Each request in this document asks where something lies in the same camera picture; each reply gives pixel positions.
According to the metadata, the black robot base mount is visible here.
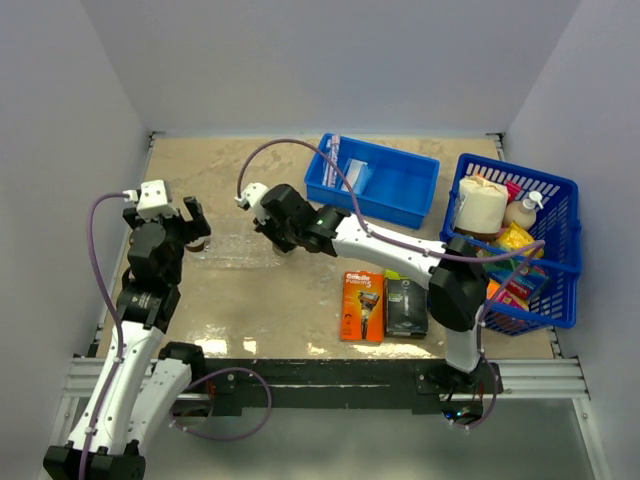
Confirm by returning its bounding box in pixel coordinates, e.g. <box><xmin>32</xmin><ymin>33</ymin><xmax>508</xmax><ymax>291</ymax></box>
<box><xmin>183</xmin><ymin>355</ymin><xmax>503</xmax><ymax>416</ymax></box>

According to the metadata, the yellow snack packet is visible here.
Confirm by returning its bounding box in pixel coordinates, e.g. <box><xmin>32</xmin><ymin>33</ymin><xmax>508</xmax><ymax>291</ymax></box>
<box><xmin>491</xmin><ymin>222</ymin><xmax>535</xmax><ymax>254</ymax></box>

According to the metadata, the green black Gillette razor box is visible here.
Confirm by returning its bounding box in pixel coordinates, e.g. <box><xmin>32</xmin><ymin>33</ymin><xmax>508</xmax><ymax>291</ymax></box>
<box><xmin>384</xmin><ymin>270</ymin><xmax>429</xmax><ymax>339</ymax></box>

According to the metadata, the lotion pump bottle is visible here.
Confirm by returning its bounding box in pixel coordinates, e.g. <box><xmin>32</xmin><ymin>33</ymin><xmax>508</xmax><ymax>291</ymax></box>
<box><xmin>502</xmin><ymin>191</ymin><xmax>543</xmax><ymax>231</ymax></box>

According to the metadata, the beige wrapped roll package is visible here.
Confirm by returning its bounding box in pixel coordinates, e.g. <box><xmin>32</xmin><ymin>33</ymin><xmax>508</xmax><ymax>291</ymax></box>
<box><xmin>453</xmin><ymin>175</ymin><xmax>508</xmax><ymax>236</ymax></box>

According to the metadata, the light blue toothpaste tube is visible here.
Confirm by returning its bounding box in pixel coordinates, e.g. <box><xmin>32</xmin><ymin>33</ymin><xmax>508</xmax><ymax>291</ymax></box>
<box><xmin>353</xmin><ymin>162</ymin><xmax>372</xmax><ymax>195</ymax></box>

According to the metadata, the red blue packet in basket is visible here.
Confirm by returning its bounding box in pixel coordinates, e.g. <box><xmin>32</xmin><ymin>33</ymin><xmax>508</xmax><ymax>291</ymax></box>
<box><xmin>485</xmin><ymin>259</ymin><xmax>551</xmax><ymax>302</ymax></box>

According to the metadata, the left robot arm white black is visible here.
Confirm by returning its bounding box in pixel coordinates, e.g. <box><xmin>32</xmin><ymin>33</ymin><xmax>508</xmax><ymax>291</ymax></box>
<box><xmin>43</xmin><ymin>191</ymin><xmax>211</xmax><ymax>479</ymax></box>

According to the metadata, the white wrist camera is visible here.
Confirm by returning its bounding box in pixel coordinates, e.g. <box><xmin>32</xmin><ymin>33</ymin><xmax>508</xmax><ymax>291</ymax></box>
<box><xmin>122</xmin><ymin>180</ymin><xmax>178</xmax><ymax>221</ymax></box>
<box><xmin>235</xmin><ymin>182</ymin><xmax>269</xmax><ymax>225</ymax></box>

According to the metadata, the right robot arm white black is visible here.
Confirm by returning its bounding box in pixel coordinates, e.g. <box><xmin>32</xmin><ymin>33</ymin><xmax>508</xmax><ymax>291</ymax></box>
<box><xmin>236</xmin><ymin>183</ymin><xmax>489</xmax><ymax>393</ymax></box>

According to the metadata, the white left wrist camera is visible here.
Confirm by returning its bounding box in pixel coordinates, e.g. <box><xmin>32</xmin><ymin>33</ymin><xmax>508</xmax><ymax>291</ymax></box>
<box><xmin>122</xmin><ymin>180</ymin><xmax>178</xmax><ymax>221</ymax></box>

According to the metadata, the orange box in basket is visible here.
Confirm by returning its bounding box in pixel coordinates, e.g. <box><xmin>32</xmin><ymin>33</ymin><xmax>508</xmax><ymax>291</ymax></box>
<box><xmin>486</xmin><ymin>279</ymin><xmax>500</xmax><ymax>300</ymax></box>

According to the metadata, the pink packet in basket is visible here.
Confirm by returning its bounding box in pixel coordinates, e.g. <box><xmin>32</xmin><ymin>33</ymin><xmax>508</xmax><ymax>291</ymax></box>
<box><xmin>504</xmin><ymin>180</ymin><xmax>522</xmax><ymax>204</ymax></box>

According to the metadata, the blue plastic divided bin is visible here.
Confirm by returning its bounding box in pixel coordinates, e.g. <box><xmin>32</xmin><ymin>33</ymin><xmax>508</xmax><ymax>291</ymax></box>
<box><xmin>304</xmin><ymin>133</ymin><xmax>440</xmax><ymax>229</ymax></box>

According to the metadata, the orange Gillette Fusion5 razor box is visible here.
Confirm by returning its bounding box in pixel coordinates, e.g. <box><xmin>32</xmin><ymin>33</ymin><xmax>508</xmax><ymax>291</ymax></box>
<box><xmin>340</xmin><ymin>271</ymin><xmax>385</xmax><ymax>343</ymax></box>

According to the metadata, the glass cup with brown band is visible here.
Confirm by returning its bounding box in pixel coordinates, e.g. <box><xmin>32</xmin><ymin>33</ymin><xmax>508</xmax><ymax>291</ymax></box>
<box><xmin>185</xmin><ymin>237</ymin><xmax>210</xmax><ymax>253</ymax></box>

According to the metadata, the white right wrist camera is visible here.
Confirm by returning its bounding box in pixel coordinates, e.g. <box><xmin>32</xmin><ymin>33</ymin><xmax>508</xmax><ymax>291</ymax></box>
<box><xmin>235</xmin><ymin>182</ymin><xmax>269</xmax><ymax>225</ymax></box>

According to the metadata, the pink wrapped toothbrush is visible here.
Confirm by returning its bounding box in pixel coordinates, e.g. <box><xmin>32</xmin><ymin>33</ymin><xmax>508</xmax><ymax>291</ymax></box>
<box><xmin>322</xmin><ymin>134</ymin><xmax>341</xmax><ymax>188</ymax></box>

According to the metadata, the blue plastic shopping basket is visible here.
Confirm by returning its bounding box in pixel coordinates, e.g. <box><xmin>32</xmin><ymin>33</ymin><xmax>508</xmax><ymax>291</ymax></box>
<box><xmin>440</xmin><ymin>153</ymin><xmax>582</xmax><ymax>336</ymax></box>

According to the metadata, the white toothpaste tube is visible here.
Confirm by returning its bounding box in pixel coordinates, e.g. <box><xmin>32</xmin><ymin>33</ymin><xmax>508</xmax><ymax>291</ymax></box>
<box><xmin>341</xmin><ymin>159</ymin><xmax>366</xmax><ymax>191</ymax></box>

